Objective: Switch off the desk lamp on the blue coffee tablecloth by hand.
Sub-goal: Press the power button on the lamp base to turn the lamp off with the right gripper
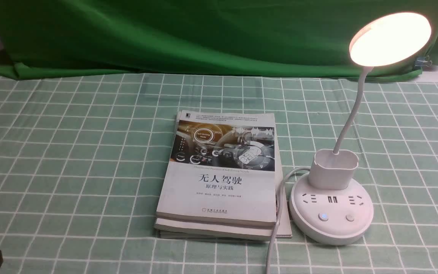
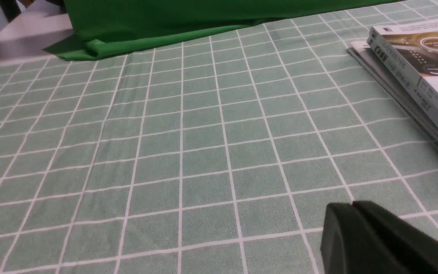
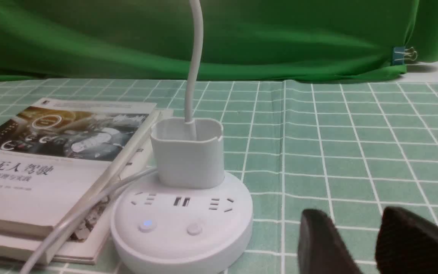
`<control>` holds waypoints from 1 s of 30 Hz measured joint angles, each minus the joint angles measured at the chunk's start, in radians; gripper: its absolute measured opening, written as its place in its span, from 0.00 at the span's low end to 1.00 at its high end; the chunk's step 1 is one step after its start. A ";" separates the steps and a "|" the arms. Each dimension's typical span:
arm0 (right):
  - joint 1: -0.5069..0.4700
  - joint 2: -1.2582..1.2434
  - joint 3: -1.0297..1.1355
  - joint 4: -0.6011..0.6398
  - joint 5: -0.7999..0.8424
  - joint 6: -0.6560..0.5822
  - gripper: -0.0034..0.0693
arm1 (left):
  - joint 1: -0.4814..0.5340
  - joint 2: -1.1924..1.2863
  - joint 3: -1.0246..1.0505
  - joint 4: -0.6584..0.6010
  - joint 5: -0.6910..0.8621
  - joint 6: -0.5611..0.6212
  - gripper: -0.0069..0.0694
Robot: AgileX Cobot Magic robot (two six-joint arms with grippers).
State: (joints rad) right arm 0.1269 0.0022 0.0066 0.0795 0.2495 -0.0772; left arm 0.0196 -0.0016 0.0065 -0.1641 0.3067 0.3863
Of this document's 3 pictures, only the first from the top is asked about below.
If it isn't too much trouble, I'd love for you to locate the blue binder clip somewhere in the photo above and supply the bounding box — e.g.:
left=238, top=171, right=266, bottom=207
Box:
left=413, top=56, right=432, bottom=70

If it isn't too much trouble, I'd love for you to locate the white lamp power cable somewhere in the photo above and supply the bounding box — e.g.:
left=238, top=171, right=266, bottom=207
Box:
left=265, top=167, right=311, bottom=274

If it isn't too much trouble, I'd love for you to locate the green checkered tablecloth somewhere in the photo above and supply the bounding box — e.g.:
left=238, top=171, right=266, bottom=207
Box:
left=0, top=73, right=438, bottom=274

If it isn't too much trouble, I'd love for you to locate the top book self-driving cover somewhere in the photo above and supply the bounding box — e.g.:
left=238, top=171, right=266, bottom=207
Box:
left=156, top=111, right=277, bottom=229

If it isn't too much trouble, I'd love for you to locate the white gooseneck desk lamp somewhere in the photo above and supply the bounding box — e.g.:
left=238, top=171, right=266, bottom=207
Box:
left=290, top=12, right=432, bottom=245

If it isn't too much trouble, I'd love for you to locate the lower white book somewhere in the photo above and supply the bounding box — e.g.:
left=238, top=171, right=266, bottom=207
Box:
left=154, top=113, right=293, bottom=241

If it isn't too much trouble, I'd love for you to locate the green backdrop cloth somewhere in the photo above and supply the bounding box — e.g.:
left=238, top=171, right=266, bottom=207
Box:
left=0, top=0, right=438, bottom=80

